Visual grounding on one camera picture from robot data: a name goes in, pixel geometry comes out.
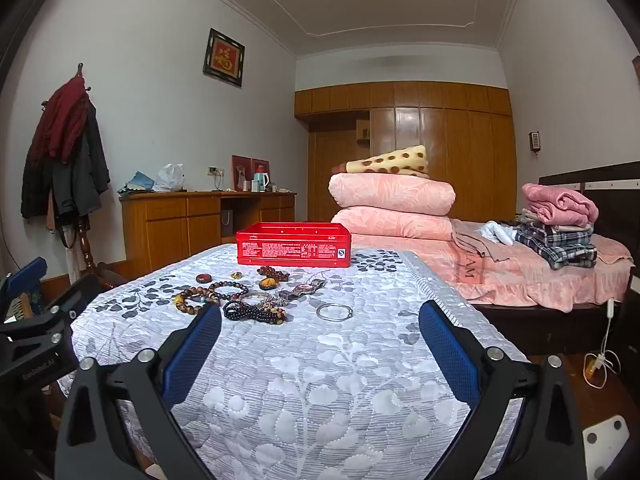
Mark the silver wristwatch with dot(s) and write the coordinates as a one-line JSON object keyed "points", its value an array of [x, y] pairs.
{"points": [[304, 288]]}

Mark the pink folded quilt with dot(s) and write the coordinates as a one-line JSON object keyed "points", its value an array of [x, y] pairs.
{"points": [[395, 222], [390, 190]]}

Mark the framed wall picture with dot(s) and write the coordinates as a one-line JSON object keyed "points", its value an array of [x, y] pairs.
{"points": [[223, 57]]}

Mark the black coat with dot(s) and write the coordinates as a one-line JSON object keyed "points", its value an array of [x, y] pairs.
{"points": [[85, 175]]}

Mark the wooden desk cabinet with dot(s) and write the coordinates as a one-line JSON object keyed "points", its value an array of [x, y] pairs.
{"points": [[165, 230]]}

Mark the beige cloth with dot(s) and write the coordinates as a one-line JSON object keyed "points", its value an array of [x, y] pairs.
{"points": [[480, 242]]}

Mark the red tin box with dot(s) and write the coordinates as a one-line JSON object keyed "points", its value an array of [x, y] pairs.
{"points": [[295, 250]]}

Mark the wooden wardrobe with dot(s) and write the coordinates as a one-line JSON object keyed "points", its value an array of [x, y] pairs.
{"points": [[450, 150]]}

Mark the wall socket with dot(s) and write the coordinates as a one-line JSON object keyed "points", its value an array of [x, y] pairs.
{"points": [[215, 170]]}

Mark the yellow brown-spotted blanket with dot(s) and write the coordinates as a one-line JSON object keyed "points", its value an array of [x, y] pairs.
{"points": [[395, 162]]}

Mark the white cloth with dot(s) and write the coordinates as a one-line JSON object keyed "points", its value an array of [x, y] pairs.
{"points": [[495, 232]]}

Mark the plaid folded clothes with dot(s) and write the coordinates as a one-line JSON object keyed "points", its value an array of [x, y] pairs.
{"points": [[555, 247]]}

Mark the grey paper bag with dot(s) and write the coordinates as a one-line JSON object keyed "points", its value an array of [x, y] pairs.
{"points": [[227, 219]]}

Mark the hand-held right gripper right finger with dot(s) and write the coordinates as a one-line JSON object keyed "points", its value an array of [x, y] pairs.
{"points": [[447, 355]]}

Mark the teal and red kettle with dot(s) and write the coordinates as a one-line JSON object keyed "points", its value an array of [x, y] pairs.
{"points": [[260, 180]]}

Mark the red photo frame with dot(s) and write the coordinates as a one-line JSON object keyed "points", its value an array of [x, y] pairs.
{"points": [[261, 161], [240, 167]]}

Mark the pink folded blanket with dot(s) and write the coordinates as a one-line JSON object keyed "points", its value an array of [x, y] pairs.
{"points": [[560, 205]]}

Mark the pink bed sheet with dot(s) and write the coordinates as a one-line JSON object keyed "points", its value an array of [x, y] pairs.
{"points": [[525, 280]]}

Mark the wall-mounted device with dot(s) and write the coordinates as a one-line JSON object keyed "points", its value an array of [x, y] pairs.
{"points": [[535, 141]]}

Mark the white plastic bag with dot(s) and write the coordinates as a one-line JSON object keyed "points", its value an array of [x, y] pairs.
{"points": [[170, 177]]}

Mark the dark wooden bed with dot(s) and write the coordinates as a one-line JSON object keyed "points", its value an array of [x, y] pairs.
{"points": [[615, 175]]}

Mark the silver bangle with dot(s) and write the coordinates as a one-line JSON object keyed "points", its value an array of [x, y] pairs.
{"points": [[332, 318]]}

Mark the red oval pendant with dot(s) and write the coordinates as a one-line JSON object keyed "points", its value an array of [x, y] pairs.
{"points": [[204, 278]]}

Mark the grey leaf-print quilted bedspread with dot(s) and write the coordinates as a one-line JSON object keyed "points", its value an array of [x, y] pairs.
{"points": [[310, 385]]}

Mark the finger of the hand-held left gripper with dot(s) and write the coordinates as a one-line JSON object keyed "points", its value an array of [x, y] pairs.
{"points": [[29, 272], [75, 295]]}

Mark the blue cloth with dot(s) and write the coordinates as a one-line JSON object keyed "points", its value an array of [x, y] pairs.
{"points": [[142, 182]]}

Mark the red scarf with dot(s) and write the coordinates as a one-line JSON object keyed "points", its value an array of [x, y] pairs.
{"points": [[60, 120]]}

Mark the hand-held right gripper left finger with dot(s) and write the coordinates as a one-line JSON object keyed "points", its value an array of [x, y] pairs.
{"points": [[192, 355]]}

